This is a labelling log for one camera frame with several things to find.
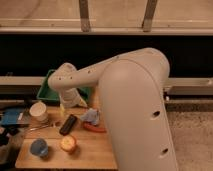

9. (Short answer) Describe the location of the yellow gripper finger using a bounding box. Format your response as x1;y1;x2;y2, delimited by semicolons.
60;104;65;117

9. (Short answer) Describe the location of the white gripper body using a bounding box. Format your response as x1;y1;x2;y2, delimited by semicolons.
59;88;87;108

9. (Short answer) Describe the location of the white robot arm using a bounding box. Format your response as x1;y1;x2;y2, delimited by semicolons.
48;48;178;171

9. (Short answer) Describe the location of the metal fork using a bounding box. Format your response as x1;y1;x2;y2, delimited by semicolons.
29;121;61;131

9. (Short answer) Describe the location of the green plastic tray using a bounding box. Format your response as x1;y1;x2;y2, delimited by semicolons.
37;69;91;103

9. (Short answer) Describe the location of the white cup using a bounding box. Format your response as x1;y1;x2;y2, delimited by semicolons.
29;101;48;123

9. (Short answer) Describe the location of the crumpled blue-grey cloth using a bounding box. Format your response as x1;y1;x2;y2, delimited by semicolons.
80;108;100;126

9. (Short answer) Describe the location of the wooden board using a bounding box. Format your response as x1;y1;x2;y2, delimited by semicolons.
14;89;118;171

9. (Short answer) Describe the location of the apple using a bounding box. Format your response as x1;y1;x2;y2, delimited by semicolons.
60;135;77;153

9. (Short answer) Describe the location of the blue cup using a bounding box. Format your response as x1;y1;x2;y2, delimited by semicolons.
30;138;48;157

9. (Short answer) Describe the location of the blue box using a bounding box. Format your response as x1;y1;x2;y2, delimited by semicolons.
0;108;23;126

